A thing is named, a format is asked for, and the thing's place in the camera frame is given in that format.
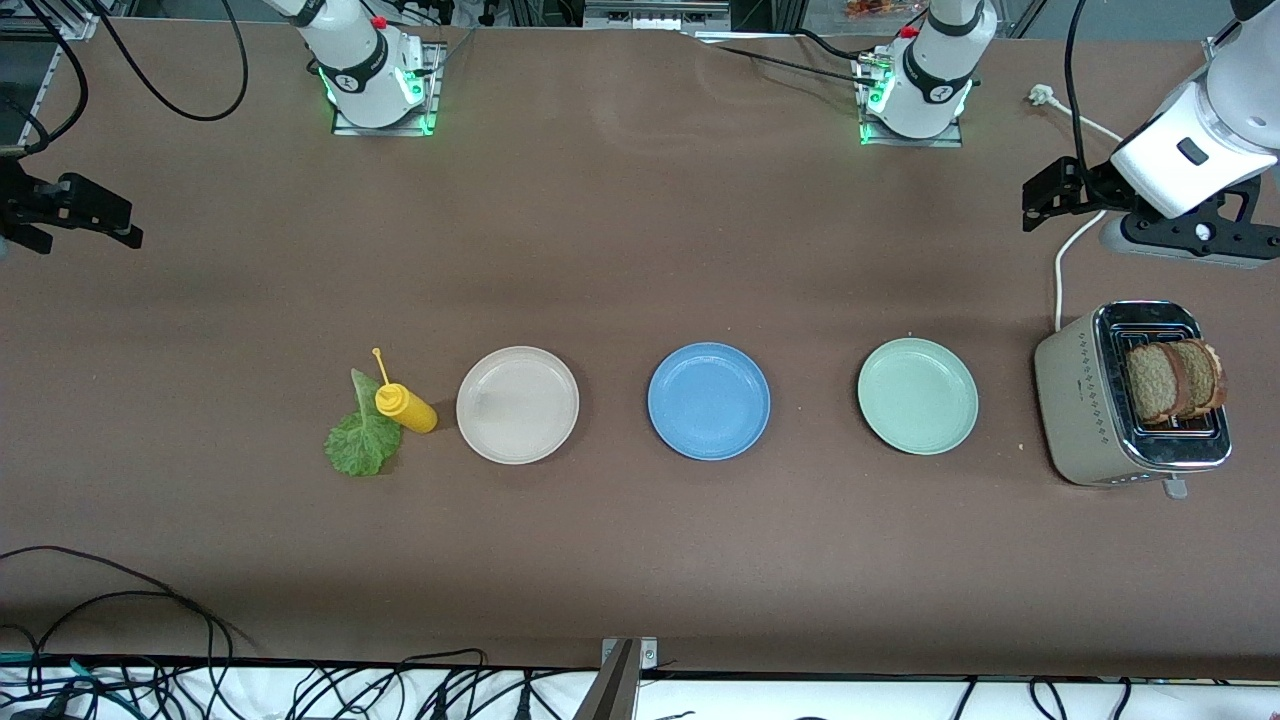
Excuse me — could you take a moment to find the blue plate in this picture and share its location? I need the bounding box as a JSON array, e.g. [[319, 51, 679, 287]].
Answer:
[[647, 342, 772, 461]]

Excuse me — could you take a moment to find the aluminium frame rail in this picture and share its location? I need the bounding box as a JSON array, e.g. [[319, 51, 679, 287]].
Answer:
[[0, 0, 101, 41]]

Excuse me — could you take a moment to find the aluminium table bracket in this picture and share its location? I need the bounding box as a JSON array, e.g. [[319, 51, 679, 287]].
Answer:
[[572, 637, 661, 720]]

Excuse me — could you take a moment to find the green lettuce leaf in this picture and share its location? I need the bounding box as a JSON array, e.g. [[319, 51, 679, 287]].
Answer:
[[324, 368, 403, 477]]

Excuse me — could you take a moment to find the beige and chrome toaster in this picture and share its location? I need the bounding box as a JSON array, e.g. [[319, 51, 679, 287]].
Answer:
[[1034, 300, 1233, 500]]

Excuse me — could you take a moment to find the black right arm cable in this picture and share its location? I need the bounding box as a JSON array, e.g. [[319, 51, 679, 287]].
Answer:
[[0, 0, 91, 158], [95, 0, 249, 122]]

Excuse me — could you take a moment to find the brown bread slice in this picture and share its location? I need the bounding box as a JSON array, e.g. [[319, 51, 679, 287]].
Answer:
[[1170, 339, 1228, 419], [1126, 343, 1189, 425]]

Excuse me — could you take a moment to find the yellow mustard squeeze bottle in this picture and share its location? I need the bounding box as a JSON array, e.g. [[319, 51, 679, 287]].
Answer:
[[371, 347, 439, 435]]

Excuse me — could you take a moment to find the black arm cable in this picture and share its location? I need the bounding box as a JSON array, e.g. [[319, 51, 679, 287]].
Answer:
[[95, 0, 249, 122], [0, 0, 91, 158], [1064, 0, 1096, 186]]

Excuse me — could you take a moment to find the black looping cable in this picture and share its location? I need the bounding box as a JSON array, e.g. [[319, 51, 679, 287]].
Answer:
[[0, 590, 236, 720], [0, 545, 256, 661]]

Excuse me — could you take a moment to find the black cable on table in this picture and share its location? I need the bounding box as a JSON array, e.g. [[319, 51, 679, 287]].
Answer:
[[690, 30, 881, 91]]

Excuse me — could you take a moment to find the grey metal box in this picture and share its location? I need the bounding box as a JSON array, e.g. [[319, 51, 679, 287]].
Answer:
[[582, 0, 731, 31]]

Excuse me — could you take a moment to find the white toaster power cable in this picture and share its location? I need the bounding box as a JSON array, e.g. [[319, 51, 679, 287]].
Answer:
[[1030, 85, 1126, 333]]

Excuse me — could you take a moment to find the light green plate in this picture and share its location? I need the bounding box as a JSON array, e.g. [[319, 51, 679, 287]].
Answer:
[[857, 338, 980, 456]]

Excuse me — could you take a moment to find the beige plate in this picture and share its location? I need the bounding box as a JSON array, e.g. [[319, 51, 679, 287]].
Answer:
[[456, 346, 580, 465]]

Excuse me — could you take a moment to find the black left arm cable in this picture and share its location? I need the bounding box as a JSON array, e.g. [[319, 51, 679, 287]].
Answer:
[[1064, 0, 1096, 186]]

